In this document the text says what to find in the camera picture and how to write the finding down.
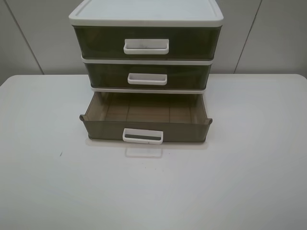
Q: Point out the dark translucent drawer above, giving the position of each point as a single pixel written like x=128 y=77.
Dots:
x=179 y=77
x=147 y=118
x=185 y=43

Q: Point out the white plastic drawer cabinet frame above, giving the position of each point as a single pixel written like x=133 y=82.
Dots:
x=147 y=13

